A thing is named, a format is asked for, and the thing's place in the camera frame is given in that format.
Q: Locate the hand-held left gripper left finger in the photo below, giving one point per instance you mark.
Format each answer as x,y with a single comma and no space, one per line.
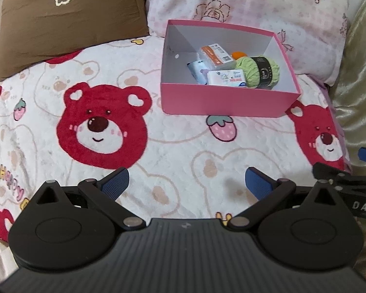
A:
117,181

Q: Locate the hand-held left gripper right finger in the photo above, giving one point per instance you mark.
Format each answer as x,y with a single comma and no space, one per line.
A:
256,181

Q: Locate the pink cardboard box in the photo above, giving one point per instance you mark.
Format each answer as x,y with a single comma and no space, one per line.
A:
216,100

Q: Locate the small white tissue pack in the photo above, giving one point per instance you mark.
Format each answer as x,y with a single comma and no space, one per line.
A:
225,77

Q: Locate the green yarn ball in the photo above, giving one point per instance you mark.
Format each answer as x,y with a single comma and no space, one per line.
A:
247,70

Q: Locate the blue wet wipes pack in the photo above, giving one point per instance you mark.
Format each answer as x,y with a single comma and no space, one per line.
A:
195,68

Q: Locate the orange makeup sponge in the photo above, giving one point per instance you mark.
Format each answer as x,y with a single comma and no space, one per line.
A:
239,54

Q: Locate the clear box with orange label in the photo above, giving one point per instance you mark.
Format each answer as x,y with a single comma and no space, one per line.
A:
215,56

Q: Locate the red bear printed blanket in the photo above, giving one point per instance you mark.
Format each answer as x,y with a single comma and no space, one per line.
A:
170,158

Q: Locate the golden satin cloth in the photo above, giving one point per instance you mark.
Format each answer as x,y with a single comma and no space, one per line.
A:
363,82

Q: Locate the pink checked pillow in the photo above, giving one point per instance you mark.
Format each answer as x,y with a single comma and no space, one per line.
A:
308,21

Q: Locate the brown pillow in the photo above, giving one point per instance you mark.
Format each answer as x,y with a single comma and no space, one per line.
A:
64,30

